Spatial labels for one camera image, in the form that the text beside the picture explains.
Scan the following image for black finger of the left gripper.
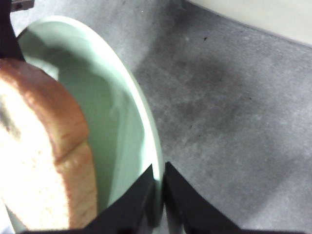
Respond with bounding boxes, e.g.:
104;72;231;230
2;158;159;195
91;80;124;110
0;0;25;61

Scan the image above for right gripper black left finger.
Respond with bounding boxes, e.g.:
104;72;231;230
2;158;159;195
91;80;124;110
68;163;156;234

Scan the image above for brown-crusted square bread slice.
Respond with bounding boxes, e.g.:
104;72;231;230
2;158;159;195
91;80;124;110
0;58;98;231

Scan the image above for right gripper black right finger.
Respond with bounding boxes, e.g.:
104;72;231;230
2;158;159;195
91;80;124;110
164;161;247;234

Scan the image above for cream two-slot toaster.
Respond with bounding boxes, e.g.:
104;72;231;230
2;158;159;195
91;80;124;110
182;0;312;47

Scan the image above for pale green round plate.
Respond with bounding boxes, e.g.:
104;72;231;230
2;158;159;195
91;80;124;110
0;16;164;234

